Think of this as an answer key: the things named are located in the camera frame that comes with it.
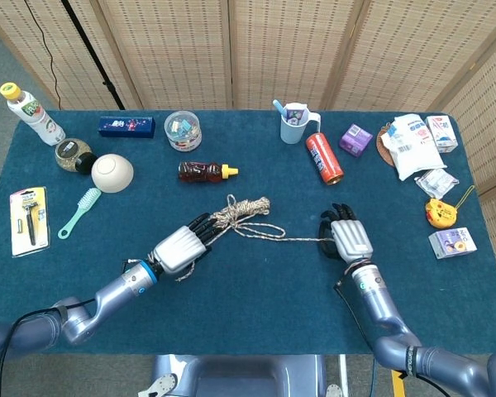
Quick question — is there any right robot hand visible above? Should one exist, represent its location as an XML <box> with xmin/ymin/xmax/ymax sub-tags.
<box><xmin>318</xmin><ymin>203</ymin><xmax>374</xmax><ymax>264</ymax></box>

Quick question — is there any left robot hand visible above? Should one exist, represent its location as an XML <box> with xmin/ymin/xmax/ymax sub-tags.
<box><xmin>148</xmin><ymin>213</ymin><xmax>217</xmax><ymax>275</ymax></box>

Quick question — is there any speckled braided rope bundle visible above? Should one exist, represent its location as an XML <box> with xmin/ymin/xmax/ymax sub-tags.
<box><xmin>175</xmin><ymin>194</ymin><xmax>336</xmax><ymax>284</ymax></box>

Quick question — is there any honey bear bottle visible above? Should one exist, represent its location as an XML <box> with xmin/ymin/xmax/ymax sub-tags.
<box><xmin>178</xmin><ymin>161</ymin><xmax>240</xmax><ymax>184</ymax></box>

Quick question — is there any orange drink can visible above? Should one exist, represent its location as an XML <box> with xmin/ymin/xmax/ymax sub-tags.
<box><xmin>305</xmin><ymin>132</ymin><xmax>345</xmax><ymax>187</ymax></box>

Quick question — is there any woven round coaster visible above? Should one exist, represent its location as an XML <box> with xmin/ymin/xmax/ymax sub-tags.
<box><xmin>375</xmin><ymin>123</ymin><xmax>398</xmax><ymax>168</ymax></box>

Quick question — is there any blue table cloth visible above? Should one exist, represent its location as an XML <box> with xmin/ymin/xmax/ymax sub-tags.
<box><xmin>0</xmin><ymin>109</ymin><xmax>496</xmax><ymax>356</ymax></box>

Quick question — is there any purple small box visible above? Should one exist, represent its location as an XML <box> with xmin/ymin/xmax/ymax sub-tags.
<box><xmin>338</xmin><ymin>122</ymin><xmax>374</xmax><ymax>158</ymax></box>

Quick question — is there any cream bowl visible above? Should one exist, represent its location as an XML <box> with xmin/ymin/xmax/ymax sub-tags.
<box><xmin>91</xmin><ymin>153</ymin><xmax>135</xmax><ymax>194</ymax></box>

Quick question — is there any small clear plastic packet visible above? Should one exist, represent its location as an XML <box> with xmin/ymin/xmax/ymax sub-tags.
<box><xmin>413</xmin><ymin>168</ymin><xmax>460</xmax><ymax>199</ymax></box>

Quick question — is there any lavender tissue pack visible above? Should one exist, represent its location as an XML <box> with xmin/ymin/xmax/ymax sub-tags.
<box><xmin>427</xmin><ymin>227</ymin><xmax>478</xmax><ymax>261</ymax></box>

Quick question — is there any mint green brush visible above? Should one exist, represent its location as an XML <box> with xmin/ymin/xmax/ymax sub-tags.
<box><xmin>57</xmin><ymin>187</ymin><xmax>103</xmax><ymax>241</ymax></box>

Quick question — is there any white plastic bag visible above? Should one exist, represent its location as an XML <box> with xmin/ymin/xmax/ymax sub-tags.
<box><xmin>380</xmin><ymin>113</ymin><xmax>447</xmax><ymax>182</ymax></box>

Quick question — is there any clear plastic jar of clips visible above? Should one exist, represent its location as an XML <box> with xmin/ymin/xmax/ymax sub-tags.
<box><xmin>164</xmin><ymin>110</ymin><xmax>203</xmax><ymax>152</ymax></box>

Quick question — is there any light blue cup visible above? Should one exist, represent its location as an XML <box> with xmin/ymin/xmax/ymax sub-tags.
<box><xmin>279</xmin><ymin>108</ymin><xmax>322</xmax><ymax>146</ymax></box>

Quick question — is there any dark blue rectangular box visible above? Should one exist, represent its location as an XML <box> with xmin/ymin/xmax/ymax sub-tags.
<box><xmin>98</xmin><ymin>115</ymin><xmax>156</xmax><ymax>139</ymax></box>

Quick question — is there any toothpaste tube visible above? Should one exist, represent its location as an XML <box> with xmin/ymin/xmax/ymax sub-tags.
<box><xmin>285</xmin><ymin>103</ymin><xmax>307</xmax><ymax>125</ymax></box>

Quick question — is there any white milk carton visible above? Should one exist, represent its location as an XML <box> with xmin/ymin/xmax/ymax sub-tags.
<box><xmin>424</xmin><ymin>115</ymin><xmax>459</xmax><ymax>154</ymax></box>

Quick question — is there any blue-grey robot torso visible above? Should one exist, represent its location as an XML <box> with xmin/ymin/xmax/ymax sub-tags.
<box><xmin>138</xmin><ymin>354</ymin><xmax>344</xmax><ymax>397</ymax></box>

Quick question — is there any glass jar black lid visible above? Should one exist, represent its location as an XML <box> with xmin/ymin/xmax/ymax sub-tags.
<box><xmin>54</xmin><ymin>137</ymin><xmax>98</xmax><ymax>175</ymax></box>

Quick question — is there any razor in blister pack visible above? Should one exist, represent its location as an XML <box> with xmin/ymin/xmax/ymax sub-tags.
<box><xmin>9</xmin><ymin>185</ymin><xmax>51</xmax><ymax>259</ymax></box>

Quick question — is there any drink bottle yellow cap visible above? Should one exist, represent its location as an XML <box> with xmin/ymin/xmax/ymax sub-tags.
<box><xmin>0</xmin><ymin>81</ymin><xmax>66</xmax><ymax>147</ymax></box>

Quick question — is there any black stand pole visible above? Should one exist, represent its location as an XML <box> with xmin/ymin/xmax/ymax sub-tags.
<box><xmin>60</xmin><ymin>0</ymin><xmax>126</xmax><ymax>111</ymax></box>

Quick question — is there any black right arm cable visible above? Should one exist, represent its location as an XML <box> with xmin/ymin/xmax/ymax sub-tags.
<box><xmin>333</xmin><ymin>279</ymin><xmax>451</xmax><ymax>397</ymax></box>

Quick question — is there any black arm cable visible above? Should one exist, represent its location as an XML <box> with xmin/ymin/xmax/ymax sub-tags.
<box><xmin>0</xmin><ymin>299</ymin><xmax>96</xmax><ymax>397</ymax></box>
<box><xmin>333</xmin><ymin>279</ymin><xmax>451</xmax><ymax>397</ymax></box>

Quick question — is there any yellow toy with strap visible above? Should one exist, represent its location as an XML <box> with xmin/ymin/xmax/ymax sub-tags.
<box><xmin>424</xmin><ymin>184</ymin><xmax>476</xmax><ymax>230</ymax></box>

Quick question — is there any white metal post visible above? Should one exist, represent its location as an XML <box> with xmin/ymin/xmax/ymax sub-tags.
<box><xmin>338</xmin><ymin>354</ymin><xmax>349</xmax><ymax>397</ymax></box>

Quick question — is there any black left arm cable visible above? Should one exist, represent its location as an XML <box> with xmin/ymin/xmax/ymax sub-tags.
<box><xmin>0</xmin><ymin>299</ymin><xmax>96</xmax><ymax>397</ymax></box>

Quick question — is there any thin black hanging cable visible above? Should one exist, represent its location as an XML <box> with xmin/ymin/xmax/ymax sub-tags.
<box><xmin>23</xmin><ymin>0</ymin><xmax>63</xmax><ymax>111</ymax></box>

